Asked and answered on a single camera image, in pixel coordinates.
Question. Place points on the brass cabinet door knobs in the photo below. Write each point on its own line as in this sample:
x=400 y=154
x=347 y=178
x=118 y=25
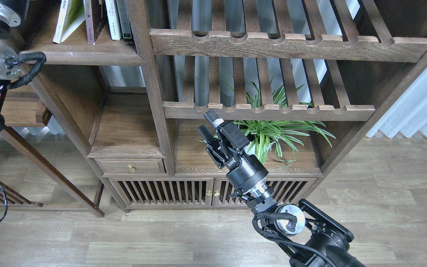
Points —
x=215 y=193

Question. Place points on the yellow green book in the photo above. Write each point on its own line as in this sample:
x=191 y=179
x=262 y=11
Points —
x=71 y=15

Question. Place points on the dark upright book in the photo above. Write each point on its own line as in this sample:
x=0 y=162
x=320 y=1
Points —
x=124 y=21

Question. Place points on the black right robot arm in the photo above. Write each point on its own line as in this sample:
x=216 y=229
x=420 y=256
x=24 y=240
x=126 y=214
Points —
x=305 y=233

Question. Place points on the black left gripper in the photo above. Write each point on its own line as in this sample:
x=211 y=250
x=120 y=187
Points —
x=13 y=12

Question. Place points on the brass drawer knob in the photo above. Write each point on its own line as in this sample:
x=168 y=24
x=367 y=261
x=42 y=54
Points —
x=131 y=168

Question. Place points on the dark brown book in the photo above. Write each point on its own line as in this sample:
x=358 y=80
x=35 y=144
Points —
x=95 y=19

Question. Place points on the green spider plant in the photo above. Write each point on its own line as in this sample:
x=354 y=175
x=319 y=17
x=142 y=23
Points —
x=266 y=136

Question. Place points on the white curtain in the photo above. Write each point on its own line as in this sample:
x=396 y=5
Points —
x=408 y=115

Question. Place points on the dark wooden bookshelf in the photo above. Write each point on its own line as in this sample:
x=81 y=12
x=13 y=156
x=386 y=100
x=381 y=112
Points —
x=340 y=62

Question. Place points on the white upright book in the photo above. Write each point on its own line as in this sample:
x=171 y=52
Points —
x=113 y=20

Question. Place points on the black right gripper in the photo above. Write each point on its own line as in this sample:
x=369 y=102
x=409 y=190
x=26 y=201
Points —
x=246 y=173

